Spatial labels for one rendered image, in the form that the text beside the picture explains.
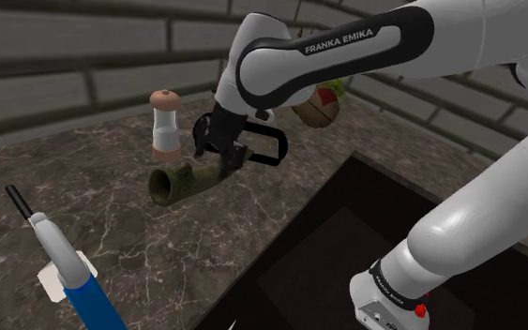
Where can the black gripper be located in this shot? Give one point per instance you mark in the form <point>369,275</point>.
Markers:
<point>229,130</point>

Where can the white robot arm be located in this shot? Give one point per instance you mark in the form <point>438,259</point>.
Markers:
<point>474,219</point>

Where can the green mossy horn-shaped vase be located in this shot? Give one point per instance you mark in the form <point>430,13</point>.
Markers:
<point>186,180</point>

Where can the clear grinder with pink caps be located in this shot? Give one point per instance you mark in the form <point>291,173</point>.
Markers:
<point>165,137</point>

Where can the dark robot stand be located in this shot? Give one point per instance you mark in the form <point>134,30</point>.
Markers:
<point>318,237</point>

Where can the blue grey rod, black tip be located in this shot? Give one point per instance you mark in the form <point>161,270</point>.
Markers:
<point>62,256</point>

